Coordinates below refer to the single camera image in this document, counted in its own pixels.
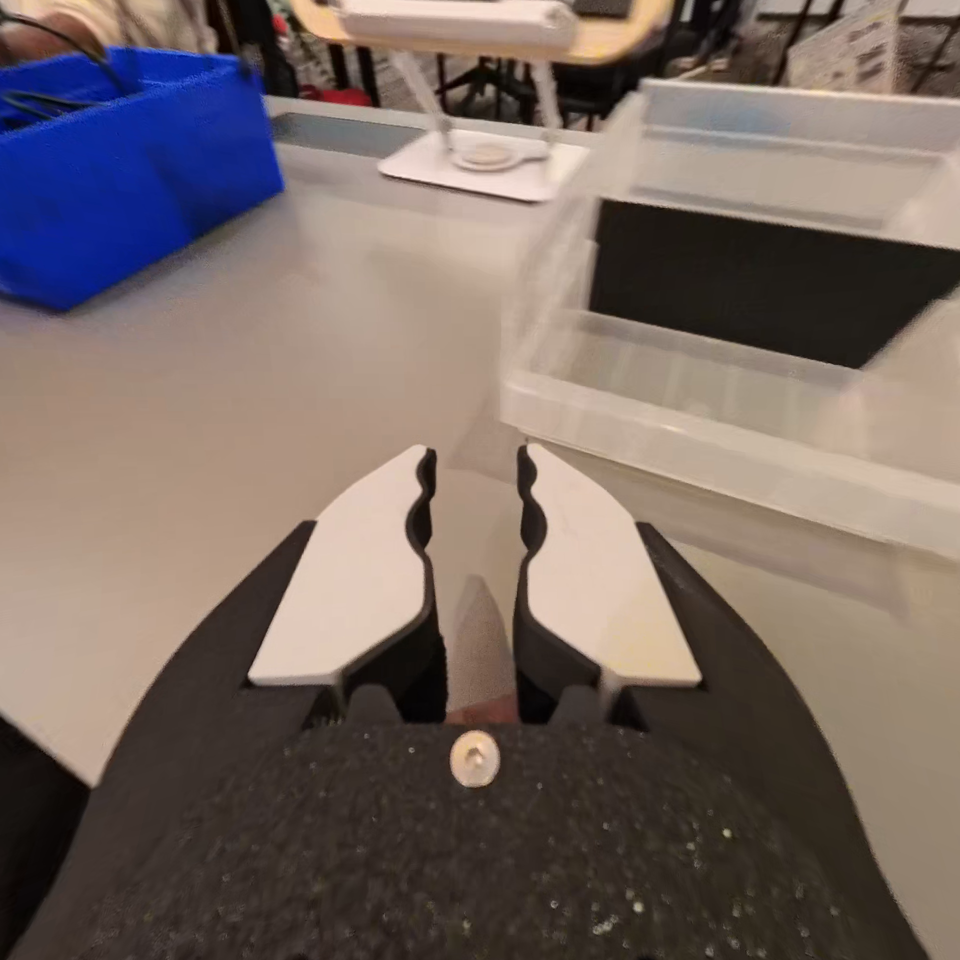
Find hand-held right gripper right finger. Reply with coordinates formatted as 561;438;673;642
513;442;704;691

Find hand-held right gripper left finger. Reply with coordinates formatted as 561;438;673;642
247;444;442;689

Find clear plastic bin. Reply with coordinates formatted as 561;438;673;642
501;78;960;562

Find blue plastic bin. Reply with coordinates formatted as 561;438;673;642
0;45;286;313

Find grey desk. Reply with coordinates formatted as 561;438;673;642
0;96;960;960

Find grey desk pad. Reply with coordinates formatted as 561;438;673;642
268;112;430;160

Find person's dark pants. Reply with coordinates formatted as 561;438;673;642
0;712;91;960

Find white folding stand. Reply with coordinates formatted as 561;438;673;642
339;0;591;204

